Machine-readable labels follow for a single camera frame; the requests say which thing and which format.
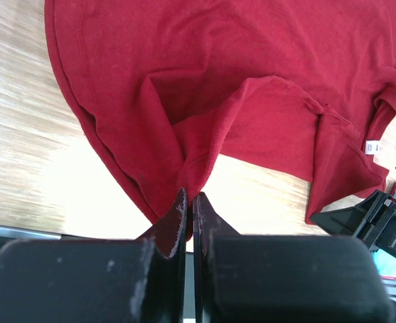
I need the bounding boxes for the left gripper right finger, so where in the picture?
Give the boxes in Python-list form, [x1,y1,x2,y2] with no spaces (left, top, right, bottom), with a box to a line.
[193,194,392,322]

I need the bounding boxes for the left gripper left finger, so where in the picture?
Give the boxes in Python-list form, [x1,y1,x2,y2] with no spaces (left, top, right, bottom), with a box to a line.
[0,190,188,322]

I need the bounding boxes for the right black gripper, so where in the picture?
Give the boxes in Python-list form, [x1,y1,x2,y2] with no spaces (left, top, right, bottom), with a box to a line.
[311,190,396,258]

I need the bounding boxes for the dark red t-shirt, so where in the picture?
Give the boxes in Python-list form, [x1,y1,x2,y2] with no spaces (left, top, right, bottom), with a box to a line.
[44,1,396,222]

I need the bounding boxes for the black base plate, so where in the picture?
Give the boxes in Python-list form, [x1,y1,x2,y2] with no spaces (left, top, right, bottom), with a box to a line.
[0,225,62,249]

